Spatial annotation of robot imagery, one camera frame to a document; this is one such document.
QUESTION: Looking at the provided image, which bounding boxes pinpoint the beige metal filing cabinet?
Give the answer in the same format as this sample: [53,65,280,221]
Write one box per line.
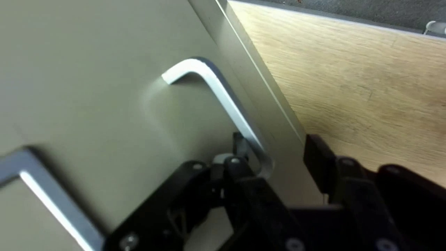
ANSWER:
[187,0,326,206]

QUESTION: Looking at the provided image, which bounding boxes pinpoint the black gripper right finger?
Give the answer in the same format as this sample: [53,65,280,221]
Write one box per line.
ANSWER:
[304,133,446,251]

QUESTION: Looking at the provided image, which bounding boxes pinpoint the silver drawer handle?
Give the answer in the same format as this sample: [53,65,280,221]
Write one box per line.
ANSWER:
[160,55,276,179]

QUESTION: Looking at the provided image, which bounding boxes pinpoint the silver door handle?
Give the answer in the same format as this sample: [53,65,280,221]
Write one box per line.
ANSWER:
[0,145,106,251]

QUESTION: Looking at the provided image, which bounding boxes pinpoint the beige drawer without label card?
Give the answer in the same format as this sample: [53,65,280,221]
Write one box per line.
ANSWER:
[0,0,280,251]

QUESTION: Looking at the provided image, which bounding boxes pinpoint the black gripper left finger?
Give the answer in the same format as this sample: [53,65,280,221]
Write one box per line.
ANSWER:
[103,131,304,251]

